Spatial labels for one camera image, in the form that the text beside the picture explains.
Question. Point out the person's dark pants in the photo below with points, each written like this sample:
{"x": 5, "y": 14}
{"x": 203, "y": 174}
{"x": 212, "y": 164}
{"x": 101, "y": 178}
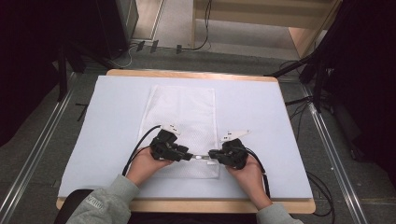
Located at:
{"x": 193, "y": 219}

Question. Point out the person's right hand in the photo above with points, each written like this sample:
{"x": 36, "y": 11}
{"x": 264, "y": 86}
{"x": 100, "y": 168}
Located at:
{"x": 249, "y": 183}

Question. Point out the black metal stand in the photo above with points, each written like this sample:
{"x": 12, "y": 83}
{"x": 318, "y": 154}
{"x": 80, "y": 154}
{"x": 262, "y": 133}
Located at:
{"x": 317, "y": 84}
{"x": 63, "y": 74}

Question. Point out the black cabinet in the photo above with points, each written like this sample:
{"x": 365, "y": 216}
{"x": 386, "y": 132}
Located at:
{"x": 116, "y": 25}

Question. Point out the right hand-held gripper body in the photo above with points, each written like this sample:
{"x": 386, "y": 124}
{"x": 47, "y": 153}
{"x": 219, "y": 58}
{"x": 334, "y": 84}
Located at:
{"x": 235, "y": 154}

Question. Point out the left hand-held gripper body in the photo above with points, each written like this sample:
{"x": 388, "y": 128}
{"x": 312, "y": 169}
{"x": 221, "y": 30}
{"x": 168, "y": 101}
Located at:
{"x": 165, "y": 144}

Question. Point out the wooden table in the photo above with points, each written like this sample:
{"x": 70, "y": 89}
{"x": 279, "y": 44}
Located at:
{"x": 202, "y": 206}

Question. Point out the black curtain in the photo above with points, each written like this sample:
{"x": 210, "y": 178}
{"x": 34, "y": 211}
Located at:
{"x": 28, "y": 62}
{"x": 367, "y": 77}

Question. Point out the light wooden shelf unit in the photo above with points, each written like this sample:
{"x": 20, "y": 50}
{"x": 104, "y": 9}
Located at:
{"x": 258, "y": 14}

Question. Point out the white table mat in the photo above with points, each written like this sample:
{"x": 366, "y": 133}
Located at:
{"x": 258, "y": 124}

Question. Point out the person's left hand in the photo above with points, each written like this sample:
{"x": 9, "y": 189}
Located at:
{"x": 144, "y": 166}

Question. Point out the black chair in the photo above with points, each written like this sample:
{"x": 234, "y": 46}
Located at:
{"x": 71, "y": 205}

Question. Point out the metal floor rail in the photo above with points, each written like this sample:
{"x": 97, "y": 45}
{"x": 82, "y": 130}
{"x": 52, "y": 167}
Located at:
{"x": 34, "y": 149}
{"x": 336, "y": 155}

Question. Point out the white mesh laundry bag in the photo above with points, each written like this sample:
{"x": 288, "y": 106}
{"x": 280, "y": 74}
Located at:
{"x": 182, "y": 112}

